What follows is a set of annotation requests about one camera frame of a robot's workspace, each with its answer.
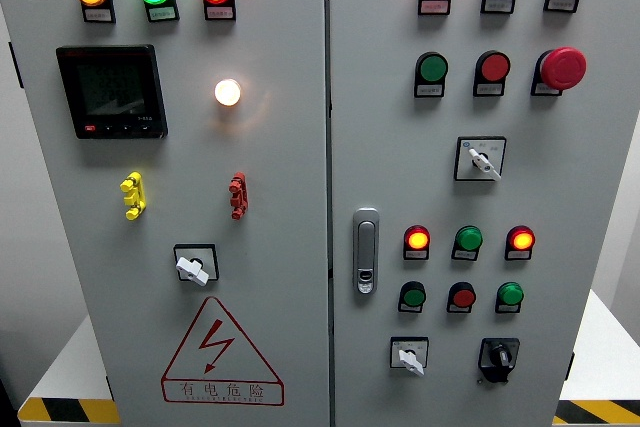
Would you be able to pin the black door hinge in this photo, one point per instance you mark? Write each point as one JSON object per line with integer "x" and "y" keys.
{"x": 570, "y": 367}
{"x": 16, "y": 64}
{"x": 109, "y": 388}

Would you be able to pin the large green push button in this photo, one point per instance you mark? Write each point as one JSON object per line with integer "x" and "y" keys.
{"x": 433, "y": 67}

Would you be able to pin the red warning triangle sign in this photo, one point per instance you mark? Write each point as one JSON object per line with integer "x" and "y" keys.
{"x": 216, "y": 342}

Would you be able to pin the pale grey cabinet door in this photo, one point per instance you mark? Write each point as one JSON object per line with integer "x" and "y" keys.
{"x": 280, "y": 172}

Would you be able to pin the white indicator lamp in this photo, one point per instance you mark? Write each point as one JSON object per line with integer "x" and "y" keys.
{"x": 228, "y": 92}

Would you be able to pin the small label plate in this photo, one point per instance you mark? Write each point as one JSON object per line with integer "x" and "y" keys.
{"x": 416, "y": 255}
{"x": 220, "y": 13}
{"x": 98, "y": 15}
{"x": 458, "y": 309}
{"x": 162, "y": 13}
{"x": 489, "y": 90}
{"x": 507, "y": 309}
{"x": 464, "y": 255}
{"x": 544, "y": 89}
{"x": 409, "y": 308}
{"x": 499, "y": 5}
{"x": 430, "y": 90}
{"x": 436, "y": 7}
{"x": 561, "y": 4}
{"x": 518, "y": 255}

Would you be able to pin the black digital display meter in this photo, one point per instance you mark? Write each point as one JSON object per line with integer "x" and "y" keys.
{"x": 112, "y": 92}

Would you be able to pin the small green indicator lamp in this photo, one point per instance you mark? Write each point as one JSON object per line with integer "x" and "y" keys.
{"x": 469, "y": 238}
{"x": 511, "y": 294}

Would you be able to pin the black yellow striped tape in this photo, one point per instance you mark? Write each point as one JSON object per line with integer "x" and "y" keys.
{"x": 65, "y": 411}
{"x": 600, "y": 412}

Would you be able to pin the large red push button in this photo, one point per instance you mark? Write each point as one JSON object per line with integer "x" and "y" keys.
{"x": 494, "y": 67}

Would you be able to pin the small red push button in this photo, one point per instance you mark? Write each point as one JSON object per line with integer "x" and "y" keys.
{"x": 463, "y": 297}

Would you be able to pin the black knob turn switch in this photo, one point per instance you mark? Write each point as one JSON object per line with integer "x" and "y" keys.
{"x": 500, "y": 356}

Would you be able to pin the small red indicator lamp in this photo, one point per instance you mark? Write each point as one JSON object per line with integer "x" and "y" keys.
{"x": 417, "y": 239}
{"x": 521, "y": 239}

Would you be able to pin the pale grey door with lock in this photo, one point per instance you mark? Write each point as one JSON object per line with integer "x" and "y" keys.
{"x": 400, "y": 172}

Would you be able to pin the small green push button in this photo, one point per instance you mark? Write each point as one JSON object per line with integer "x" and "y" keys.
{"x": 414, "y": 296}

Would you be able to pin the silver door lock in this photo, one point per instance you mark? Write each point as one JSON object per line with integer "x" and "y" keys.
{"x": 366, "y": 252}

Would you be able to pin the large red stop button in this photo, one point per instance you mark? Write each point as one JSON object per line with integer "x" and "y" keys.
{"x": 564, "y": 68}

